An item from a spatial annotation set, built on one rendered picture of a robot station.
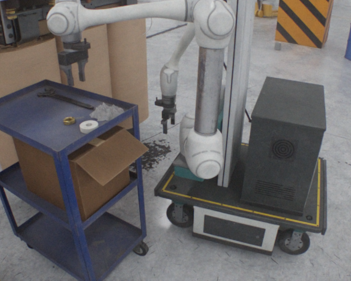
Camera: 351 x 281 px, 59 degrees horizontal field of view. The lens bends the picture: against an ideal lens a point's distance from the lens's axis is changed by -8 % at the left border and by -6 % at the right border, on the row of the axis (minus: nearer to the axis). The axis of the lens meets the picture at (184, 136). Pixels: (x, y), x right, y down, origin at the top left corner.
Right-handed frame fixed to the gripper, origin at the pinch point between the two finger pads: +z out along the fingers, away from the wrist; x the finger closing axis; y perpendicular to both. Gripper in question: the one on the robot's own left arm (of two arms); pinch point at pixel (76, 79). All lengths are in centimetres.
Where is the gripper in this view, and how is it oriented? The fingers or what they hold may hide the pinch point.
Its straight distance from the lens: 150.9
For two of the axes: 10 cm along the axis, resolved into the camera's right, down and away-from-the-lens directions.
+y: -8.5, -2.7, 4.4
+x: -5.2, 4.2, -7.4
